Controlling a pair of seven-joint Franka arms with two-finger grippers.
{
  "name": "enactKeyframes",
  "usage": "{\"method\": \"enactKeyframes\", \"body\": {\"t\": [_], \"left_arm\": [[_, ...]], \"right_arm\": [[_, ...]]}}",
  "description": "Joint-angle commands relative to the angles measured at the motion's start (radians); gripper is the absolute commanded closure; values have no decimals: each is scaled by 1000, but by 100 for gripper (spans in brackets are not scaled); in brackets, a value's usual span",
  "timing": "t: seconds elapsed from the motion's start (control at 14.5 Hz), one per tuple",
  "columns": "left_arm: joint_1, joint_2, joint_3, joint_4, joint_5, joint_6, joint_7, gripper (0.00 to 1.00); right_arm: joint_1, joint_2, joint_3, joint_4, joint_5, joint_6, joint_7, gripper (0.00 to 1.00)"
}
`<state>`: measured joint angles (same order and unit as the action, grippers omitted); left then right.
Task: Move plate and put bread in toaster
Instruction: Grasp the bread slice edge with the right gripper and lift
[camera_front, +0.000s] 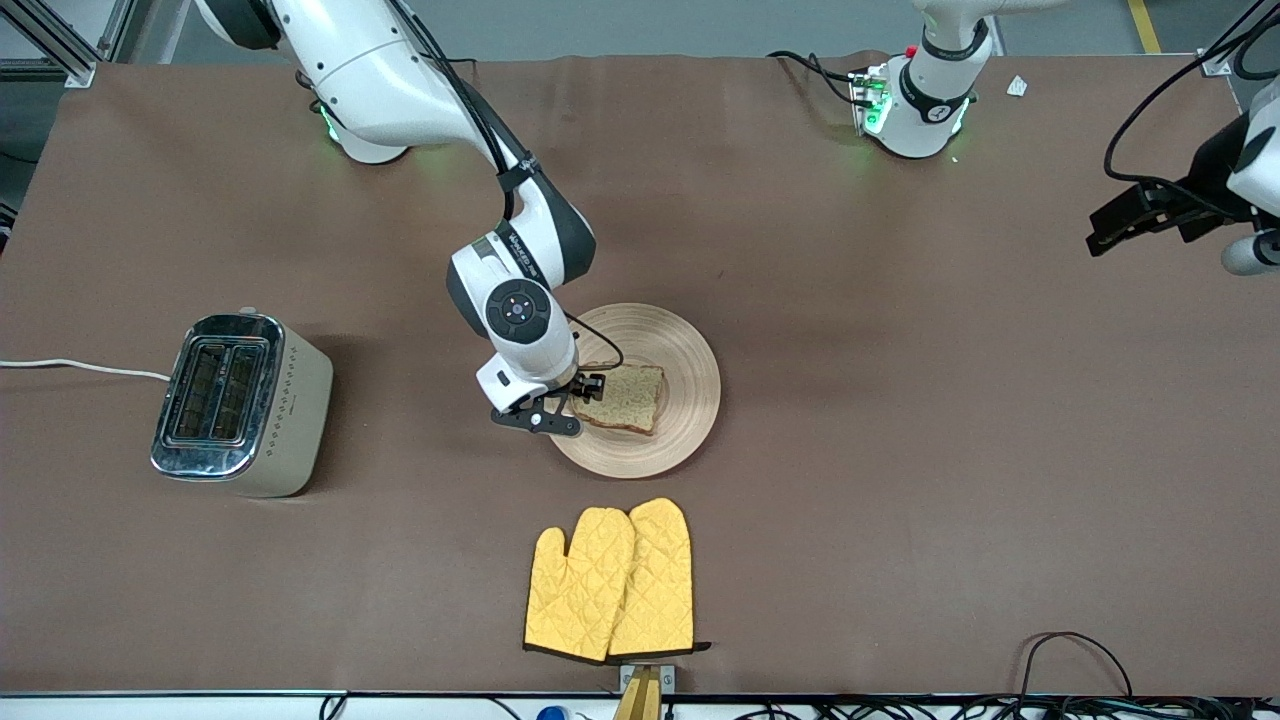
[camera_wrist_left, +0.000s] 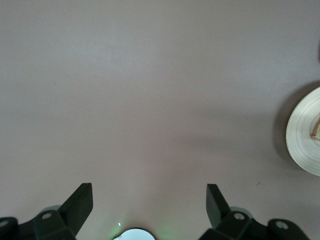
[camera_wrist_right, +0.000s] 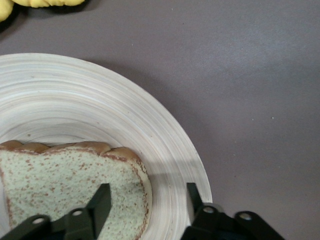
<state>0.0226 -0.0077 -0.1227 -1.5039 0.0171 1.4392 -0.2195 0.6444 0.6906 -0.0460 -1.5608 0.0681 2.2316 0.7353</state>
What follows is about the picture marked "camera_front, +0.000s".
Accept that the wooden wedge with metal bracket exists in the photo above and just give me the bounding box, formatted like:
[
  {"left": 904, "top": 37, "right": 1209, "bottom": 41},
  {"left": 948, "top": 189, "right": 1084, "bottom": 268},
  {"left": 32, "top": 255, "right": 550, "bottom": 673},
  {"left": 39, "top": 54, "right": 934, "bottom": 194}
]
[{"left": 612, "top": 663, "right": 677, "bottom": 720}]

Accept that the chrome and beige toaster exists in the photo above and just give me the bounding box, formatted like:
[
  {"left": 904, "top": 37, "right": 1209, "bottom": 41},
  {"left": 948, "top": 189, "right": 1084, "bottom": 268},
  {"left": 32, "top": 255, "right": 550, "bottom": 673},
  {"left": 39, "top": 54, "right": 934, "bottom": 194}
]
[{"left": 150, "top": 308, "right": 335, "bottom": 499}]

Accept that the white toaster power cable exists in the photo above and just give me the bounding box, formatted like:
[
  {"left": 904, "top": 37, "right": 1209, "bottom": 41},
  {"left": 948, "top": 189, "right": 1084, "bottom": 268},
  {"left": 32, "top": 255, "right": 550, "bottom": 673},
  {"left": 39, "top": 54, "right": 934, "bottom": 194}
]
[{"left": 0, "top": 358, "right": 173, "bottom": 383}]

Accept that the round light wooden plate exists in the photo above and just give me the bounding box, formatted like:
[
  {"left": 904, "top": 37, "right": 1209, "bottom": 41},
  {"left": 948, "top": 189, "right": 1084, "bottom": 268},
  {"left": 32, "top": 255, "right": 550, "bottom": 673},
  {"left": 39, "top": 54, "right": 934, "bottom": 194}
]
[{"left": 545, "top": 303, "right": 721, "bottom": 479}]

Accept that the brown table cover sheet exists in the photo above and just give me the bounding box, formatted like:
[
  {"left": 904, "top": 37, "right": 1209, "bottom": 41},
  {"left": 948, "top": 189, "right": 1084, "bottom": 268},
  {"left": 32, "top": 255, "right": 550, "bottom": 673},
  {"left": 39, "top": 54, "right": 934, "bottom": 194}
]
[{"left": 0, "top": 50, "right": 1280, "bottom": 698}]

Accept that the brown bread slice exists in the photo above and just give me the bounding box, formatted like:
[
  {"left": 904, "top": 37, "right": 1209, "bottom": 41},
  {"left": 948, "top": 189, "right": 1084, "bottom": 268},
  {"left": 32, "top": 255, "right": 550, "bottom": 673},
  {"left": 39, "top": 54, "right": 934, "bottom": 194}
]
[{"left": 572, "top": 364, "right": 667, "bottom": 437}]

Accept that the yellow quilted oven mitt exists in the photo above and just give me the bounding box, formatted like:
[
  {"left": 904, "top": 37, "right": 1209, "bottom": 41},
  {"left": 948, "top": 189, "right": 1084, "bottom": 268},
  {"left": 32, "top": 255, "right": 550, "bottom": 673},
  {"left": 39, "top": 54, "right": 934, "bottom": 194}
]
[
  {"left": 608, "top": 497, "right": 711, "bottom": 659},
  {"left": 523, "top": 507, "right": 637, "bottom": 664}
]

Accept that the black looped cable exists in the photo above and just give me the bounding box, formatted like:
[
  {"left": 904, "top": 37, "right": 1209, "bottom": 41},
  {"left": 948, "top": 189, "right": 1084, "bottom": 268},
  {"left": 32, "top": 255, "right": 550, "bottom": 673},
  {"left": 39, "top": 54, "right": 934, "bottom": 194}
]
[{"left": 1018, "top": 632, "right": 1136, "bottom": 701}]

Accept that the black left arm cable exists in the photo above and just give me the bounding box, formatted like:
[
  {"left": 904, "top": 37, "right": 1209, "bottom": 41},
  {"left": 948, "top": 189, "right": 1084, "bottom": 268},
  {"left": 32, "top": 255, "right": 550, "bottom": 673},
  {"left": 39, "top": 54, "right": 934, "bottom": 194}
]
[{"left": 1103, "top": 0, "right": 1280, "bottom": 219}]

